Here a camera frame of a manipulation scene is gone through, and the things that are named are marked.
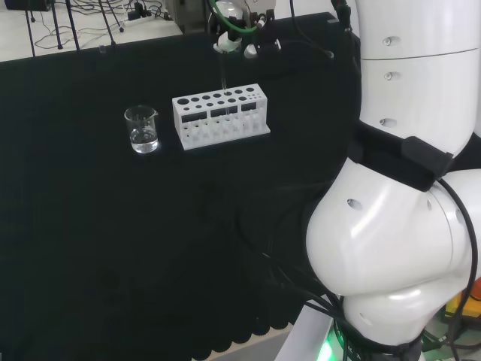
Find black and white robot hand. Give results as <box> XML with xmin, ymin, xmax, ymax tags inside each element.
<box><xmin>205</xmin><ymin>0</ymin><xmax>283</xmax><ymax>59</ymax></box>

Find clear glass rod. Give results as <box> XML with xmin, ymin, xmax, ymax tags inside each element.
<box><xmin>219</xmin><ymin>48</ymin><xmax>231</xmax><ymax>116</ymax></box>

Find white test tube rack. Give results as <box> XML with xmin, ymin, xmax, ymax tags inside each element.
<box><xmin>171</xmin><ymin>83</ymin><xmax>271</xmax><ymax>152</ymax></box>

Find white power strip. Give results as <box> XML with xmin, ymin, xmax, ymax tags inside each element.
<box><xmin>122</xmin><ymin>14</ymin><xmax>156</xmax><ymax>26</ymax></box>

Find black tripod legs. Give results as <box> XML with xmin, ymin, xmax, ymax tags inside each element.
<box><xmin>97</xmin><ymin>0</ymin><xmax>126</xmax><ymax>49</ymax></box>
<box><xmin>24</xmin><ymin>0</ymin><xmax>81</xmax><ymax>58</ymax></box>

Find glass beaker with water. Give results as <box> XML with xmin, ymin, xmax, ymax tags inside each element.
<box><xmin>123</xmin><ymin>105</ymin><xmax>160</xmax><ymax>154</ymax></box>

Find black box on floor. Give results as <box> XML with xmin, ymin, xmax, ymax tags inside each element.
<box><xmin>6</xmin><ymin>0</ymin><xmax>53</xmax><ymax>12</ymax></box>

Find black bench cloth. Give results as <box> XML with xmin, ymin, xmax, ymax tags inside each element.
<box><xmin>0</xmin><ymin>11</ymin><xmax>362</xmax><ymax>361</ymax></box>

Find yellow stop button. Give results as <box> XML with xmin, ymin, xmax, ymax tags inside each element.
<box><xmin>443</xmin><ymin>277</ymin><xmax>481</xmax><ymax>329</ymax></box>

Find thin black cable loop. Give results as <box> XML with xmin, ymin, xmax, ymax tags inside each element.
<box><xmin>288</xmin><ymin>0</ymin><xmax>336</xmax><ymax>60</ymax></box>

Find green cable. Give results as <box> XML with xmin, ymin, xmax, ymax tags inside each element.
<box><xmin>207</xmin><ymin>0</ymin><xmax>266</xmax><ymax>37</ymax></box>

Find tangled floor cables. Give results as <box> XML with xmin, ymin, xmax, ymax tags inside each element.
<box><xmin>32</xmin><ymin>0</ymin><xmax>132</xmax><ymax>50</ymax></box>

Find black cable bundle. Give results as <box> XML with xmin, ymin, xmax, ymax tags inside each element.
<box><xmin>234</xmin><ymin>180</ymin><xmax>362</xmax><ymax>361</ymax></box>

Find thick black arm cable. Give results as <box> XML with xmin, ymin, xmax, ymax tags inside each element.
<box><xmin>435</xmin><ymin>177</ymin><xmax>476</xmax><ymax>356</ymax></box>

